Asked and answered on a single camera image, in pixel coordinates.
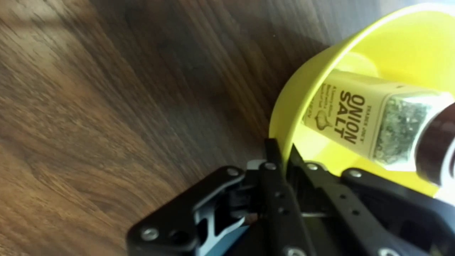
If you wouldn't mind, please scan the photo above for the onion salt spice jar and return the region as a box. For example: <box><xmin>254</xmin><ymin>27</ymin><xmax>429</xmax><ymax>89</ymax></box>
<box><xmin>302</xmin><ymin>69</ymin><xmax>453</xmax><ymax>186</ymax></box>

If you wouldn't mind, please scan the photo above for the yellow bowl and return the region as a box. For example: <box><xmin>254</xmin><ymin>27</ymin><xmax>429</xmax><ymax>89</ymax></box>
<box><xmin>268</xmin><ymin>2</ymin><xmax>455</xmax><ymax>203</ymax></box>

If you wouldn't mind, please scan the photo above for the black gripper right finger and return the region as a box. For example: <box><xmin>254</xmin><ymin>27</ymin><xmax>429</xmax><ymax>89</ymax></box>
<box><xmin>287</xmin><ymin>150</ymin><xmax>455</xmax><ymax>256</ymax></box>

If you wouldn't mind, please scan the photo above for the round dark wooden table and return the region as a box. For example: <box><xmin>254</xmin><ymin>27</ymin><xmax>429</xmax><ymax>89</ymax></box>
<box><xmin>0</xmin><ymin>0</ymin><xmax>416</xmax><ymax>256</ymax></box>

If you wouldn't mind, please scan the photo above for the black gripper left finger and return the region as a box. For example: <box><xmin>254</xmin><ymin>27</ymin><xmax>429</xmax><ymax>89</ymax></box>
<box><xmin>124</xmin><ymin>137</ymin><xmax>314</xmax><ymax>256</ymax></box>

